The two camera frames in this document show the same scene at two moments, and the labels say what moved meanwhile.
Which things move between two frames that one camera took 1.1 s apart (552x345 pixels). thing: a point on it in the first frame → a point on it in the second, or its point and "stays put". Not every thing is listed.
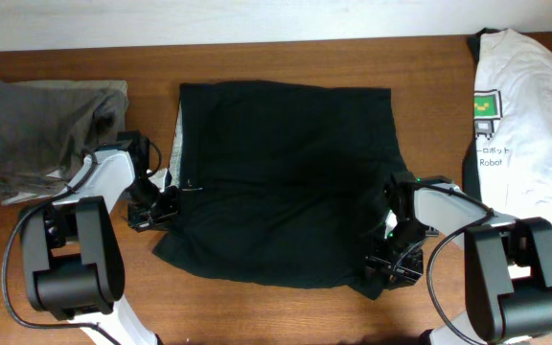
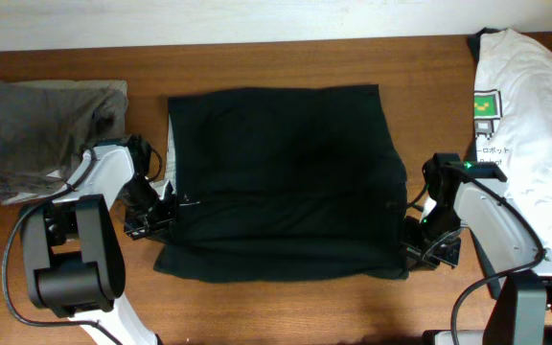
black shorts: (282, 185) stays put
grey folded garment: (32, 137) stays put
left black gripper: (139, 221) stays put
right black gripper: (408, 269) → (427, 256)
